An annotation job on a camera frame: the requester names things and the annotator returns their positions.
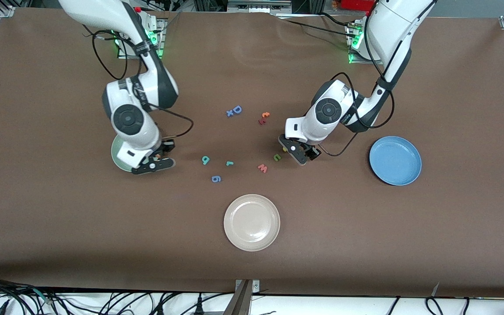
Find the green tipped cable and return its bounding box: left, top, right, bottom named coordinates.
left=24, top=287, right=58, bottom=305

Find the right arm wrist black cable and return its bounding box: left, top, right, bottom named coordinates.
left=162, top=107, right=194, bottom=140

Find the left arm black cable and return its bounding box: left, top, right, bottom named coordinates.
left=320, top=9, right=396, bottom=157

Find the beige plate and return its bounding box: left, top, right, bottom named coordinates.
left=224, top=194, right=281, bottom=252

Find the pale green plate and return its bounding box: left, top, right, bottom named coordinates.
left=111, top=135, right=135, bottom=172

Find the metal clamp bracket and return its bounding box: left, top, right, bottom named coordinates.
left=224, top=279, right=260, bottom=315

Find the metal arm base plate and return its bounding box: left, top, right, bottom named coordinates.
left=347, top=24, right=386, bottom=65
left=116, top=17, right=167, bottom=60

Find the right arm long black cable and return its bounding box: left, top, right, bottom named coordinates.
left=84, top=26, right=129, bottom=81

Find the aluminium frame profile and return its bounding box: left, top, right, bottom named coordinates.
left=193, top=0, right=228, bottom=12

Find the table cover sheet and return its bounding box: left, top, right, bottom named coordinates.
left=0, top=8, right=504, bottom=299

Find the red box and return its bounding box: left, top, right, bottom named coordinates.
left=342, top=0, right=376, bottom=11

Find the blue plate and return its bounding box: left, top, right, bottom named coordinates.
left=369, top=136, right=422, bottom=186

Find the grey metal box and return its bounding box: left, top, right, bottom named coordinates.
left=227, top=0, right=293, bottom=14

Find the black cable lying on table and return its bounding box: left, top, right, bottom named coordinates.
left=278, top=12, right=360, bottom=40

